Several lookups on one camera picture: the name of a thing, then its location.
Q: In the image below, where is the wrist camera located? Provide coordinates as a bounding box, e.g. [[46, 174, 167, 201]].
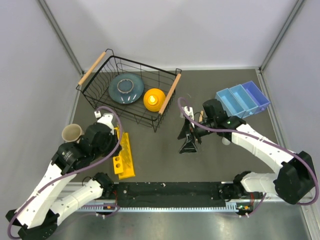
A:
[[180, 106, 194, 120], [94, 111, 114, 133]]

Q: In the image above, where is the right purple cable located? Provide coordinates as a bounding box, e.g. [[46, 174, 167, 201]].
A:
[[177, 96, 319, 206]]

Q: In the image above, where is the purple blue bin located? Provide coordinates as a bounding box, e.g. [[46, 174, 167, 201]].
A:
[[242, 81, 271, 114]]

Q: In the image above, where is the cable duct rail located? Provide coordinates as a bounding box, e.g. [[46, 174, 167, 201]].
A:
[[77, 200, 255, 214]]

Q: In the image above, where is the yellow ribbed funnel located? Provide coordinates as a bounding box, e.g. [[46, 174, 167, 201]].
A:
[[143, 88, 166, 112]]

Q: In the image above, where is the wooden test tube clamp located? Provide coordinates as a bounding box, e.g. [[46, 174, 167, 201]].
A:
[[197, 110, 204, 144]]

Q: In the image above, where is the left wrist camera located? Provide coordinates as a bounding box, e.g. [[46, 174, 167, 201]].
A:
[[94, 111, 114, 133]]

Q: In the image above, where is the light blue bin middle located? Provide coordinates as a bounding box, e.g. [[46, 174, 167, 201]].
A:
[[230, 84, 258, 118]]

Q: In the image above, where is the yellow test tube rack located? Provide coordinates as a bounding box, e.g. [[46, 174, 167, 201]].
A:
[[112, 132, 136, 180]]

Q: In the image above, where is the light blue bin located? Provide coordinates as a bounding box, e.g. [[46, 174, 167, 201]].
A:
[[215, 88, 246, 118], [230, 84, 258, 118]]

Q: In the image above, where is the white plastic funnel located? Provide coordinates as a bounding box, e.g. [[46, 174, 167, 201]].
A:
[[221, 137, 231, 146]]

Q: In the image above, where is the glass test tube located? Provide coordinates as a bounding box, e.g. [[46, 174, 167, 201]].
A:
[[121, 140, 133, 168]]

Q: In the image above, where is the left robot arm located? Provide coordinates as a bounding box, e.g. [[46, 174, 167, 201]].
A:
[[5, 120, 123, 240]]

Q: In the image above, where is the black wire dish basket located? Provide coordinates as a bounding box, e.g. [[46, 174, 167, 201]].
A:
[[76, 48, 182, 131]]

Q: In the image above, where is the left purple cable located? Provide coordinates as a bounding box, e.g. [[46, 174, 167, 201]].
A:
[[6, 106, 123, 238]]

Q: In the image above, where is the blue ceramic plate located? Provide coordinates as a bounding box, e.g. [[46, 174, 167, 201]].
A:
[[108, 73, 145, 105]]

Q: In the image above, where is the light blue bin left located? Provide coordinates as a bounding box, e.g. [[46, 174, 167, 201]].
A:
[[215, 88, 246, 118]]

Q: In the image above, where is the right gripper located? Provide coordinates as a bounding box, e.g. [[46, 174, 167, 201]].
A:
[[178, 117, 217, 154]]

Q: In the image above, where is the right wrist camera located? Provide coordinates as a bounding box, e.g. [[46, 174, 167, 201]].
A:
[[180, 106, 194, 120]]

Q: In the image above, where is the purple cable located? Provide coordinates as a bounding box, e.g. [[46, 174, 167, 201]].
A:
[[177, 96, 319, 206], [6, 106, 123, 238]]

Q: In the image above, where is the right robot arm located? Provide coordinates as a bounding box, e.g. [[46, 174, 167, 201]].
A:
[[177, 97, 320, 206]]

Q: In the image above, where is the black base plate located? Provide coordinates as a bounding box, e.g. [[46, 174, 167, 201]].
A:
[[113, 182, 239, 208]]

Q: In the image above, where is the beige ceramic mug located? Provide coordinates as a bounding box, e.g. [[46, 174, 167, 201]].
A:
[[61, 123, 84, 143]]

